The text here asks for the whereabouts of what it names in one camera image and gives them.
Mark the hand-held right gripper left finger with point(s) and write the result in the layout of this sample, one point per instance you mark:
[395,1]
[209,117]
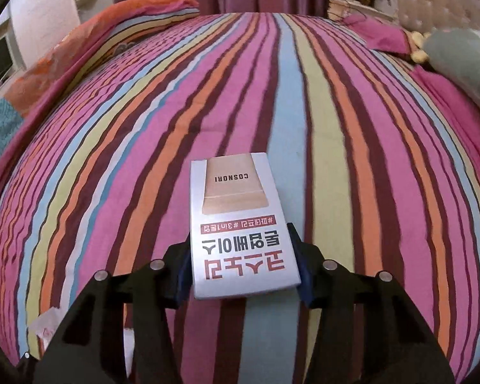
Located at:
[184,284]

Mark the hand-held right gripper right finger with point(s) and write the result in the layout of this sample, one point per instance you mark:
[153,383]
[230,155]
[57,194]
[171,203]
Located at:
[308,286]

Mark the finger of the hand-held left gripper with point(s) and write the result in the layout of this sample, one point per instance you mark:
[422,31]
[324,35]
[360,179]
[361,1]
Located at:
[26,366]

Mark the white box with beige print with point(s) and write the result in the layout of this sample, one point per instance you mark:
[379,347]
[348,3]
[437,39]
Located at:
[240,248]

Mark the white wrapper with red print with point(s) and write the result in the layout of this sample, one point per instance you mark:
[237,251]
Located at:
[44,328]

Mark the striped bed sheet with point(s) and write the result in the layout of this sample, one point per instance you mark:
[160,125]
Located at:
[144,148]

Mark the teal blanket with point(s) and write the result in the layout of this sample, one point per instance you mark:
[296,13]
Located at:
[0,136]

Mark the plain pink blanket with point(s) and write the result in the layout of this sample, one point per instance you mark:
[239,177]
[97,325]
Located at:
[456,104]

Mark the yellow plush toy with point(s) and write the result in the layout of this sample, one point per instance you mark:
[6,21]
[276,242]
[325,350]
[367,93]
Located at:
[418,54]

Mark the pink pillow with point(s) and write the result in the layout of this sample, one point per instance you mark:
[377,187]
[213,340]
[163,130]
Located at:
[380,36]

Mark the grey-green pillow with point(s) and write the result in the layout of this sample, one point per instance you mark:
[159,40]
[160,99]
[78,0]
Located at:
[456,56]

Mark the orange patterned quilt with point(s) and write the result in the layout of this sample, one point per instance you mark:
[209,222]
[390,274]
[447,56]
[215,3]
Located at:
[144,12]

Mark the cream nightstand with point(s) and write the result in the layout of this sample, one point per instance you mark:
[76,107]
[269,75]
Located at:
[344,8]

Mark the white cabinet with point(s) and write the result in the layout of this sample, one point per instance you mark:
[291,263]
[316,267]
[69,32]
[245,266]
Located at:
[8,28]

